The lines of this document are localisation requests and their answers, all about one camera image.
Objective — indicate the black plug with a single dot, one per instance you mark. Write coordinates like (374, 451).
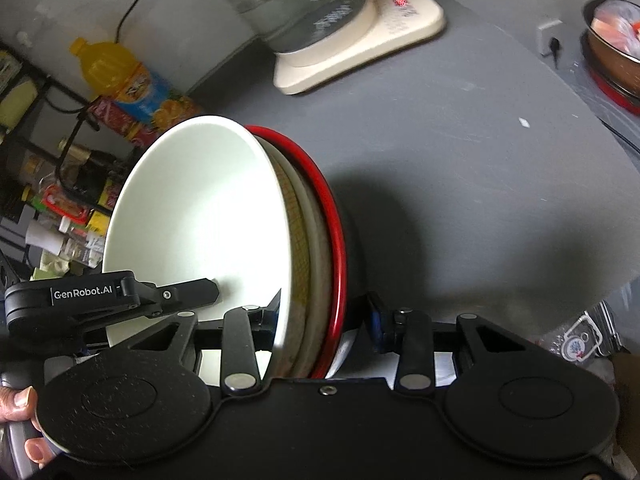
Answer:
(554, 47)

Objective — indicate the orange juice bottle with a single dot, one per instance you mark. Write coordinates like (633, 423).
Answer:
(107, 65)

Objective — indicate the row of condiment bottles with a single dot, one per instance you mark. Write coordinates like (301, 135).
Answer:
(75, 195)

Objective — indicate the person's left hand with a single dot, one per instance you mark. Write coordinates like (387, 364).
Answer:
(17, 402)

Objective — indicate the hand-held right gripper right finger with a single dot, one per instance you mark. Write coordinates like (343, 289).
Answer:
(377, 320)

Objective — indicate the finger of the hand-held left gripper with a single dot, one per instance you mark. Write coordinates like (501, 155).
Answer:
(190, 292)

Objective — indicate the clear bag with tags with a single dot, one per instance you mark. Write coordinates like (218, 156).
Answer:
(580, 345)

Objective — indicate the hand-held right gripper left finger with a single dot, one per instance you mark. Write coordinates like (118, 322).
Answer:
(270, 317)

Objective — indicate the white wall socket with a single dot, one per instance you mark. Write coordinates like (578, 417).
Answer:
(547, 30)

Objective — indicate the beige bowl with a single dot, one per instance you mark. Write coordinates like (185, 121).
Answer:
(317, 270)

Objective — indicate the red rimmed black bowl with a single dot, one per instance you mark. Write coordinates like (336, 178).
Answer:
(339, 250)

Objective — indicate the clear plastic bag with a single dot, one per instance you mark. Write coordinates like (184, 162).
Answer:
(615, 25)

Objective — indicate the brown rice cooker pot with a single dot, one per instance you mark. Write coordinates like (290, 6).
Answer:
(607, 65)

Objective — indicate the yellow green packet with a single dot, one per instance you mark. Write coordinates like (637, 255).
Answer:
(17, 102)

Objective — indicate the red snack packet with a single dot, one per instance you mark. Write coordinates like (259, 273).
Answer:
(120, 120)

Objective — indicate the beige kettle base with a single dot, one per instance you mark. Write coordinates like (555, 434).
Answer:
(350, 50)

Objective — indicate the pale green patterned bowl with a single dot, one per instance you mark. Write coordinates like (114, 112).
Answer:
(200, 220)

